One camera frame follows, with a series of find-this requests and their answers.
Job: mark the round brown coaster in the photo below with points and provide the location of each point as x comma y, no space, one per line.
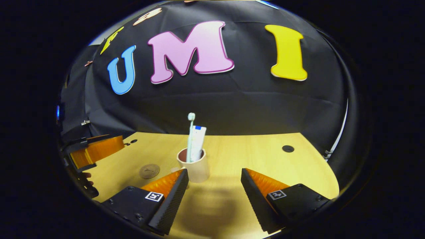
149,171

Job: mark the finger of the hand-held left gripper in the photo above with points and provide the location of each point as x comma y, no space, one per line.
99,150

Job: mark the white clip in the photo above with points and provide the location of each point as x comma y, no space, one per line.
85,122

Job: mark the beige cup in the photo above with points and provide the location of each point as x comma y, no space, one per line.
199,171

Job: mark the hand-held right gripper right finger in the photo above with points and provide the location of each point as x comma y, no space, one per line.
257,202

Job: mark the black backdrop cloth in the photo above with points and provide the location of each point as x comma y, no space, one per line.
239,99

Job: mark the wooden desktop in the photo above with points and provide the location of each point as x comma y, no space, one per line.
239,152

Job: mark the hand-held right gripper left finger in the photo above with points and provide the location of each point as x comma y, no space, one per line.
174,199

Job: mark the pale green toothbrush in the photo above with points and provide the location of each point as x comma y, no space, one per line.
190,139

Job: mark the white toothpaste tube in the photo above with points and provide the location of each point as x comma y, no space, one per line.
198,142

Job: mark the red clip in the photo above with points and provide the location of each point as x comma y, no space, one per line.
88,63

